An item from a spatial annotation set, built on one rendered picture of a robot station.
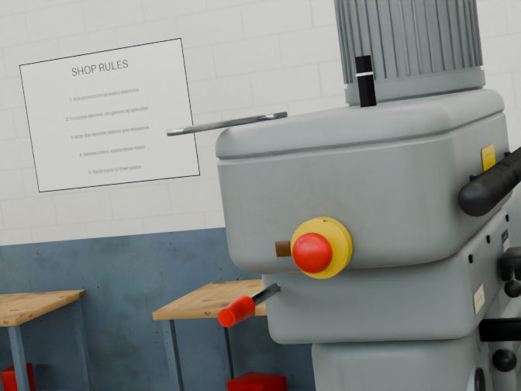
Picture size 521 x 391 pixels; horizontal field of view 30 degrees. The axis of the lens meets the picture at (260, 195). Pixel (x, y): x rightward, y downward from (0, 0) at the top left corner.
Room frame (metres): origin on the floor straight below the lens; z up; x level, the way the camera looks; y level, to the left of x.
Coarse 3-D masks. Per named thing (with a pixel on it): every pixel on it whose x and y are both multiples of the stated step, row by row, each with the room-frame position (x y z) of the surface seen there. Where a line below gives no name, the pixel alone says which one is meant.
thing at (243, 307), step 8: (264, 288) 1.07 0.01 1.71; (272, 288) 1.08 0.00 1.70; (280, 288) 1.10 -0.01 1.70; (240, 296) 1.02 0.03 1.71; (248, 296) 1.02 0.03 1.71; (256, 296) 1.04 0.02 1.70; (264, 296) 1.05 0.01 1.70; (232, 304) 0.99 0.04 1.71; (240, 304) 0.99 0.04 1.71; (248, 304) 1.00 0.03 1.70; (256, 304) 1.03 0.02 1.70; (224, 312) 0.97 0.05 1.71; (232, 312) 0.97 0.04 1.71; (240, 312) 0.98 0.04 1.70; (248, 312) 1.00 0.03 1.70; (224, 320) 0.97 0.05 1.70; (232, 320) 0.97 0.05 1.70; (240, 320) 0.99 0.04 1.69
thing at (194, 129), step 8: (280, 112) 1.16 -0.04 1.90; (224, 120) 1.06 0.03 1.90; (232, 120) 1.06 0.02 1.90; (240, 120) 1.08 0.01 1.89; (248, 120) 1.10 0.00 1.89; (256, 120) 1.12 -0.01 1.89; (264, 120) 1.15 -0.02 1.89; (176, 128) 0.97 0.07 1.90; (184, 128) 0.96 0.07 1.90; (192, 128) 0.98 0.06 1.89; (200, 128) 0.99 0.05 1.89; (208, 128) 1.01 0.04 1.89; (216, 128) 1.03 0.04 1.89; (168, 136) 0.97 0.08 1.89
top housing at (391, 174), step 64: (256, 128) 1.01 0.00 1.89; (320, 128) 0.97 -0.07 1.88; (384, 128) 0.94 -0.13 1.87; (448, 128) 0.97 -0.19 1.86; (256, 192) 1.00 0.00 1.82; (320, 192) 0.97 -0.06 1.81; (384, 192) 0.95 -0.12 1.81; (448, 192) 0.96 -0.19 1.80; (256, 256) 1.00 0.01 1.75; (384, 256) 0.95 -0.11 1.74; (448, 256) 0.98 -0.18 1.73
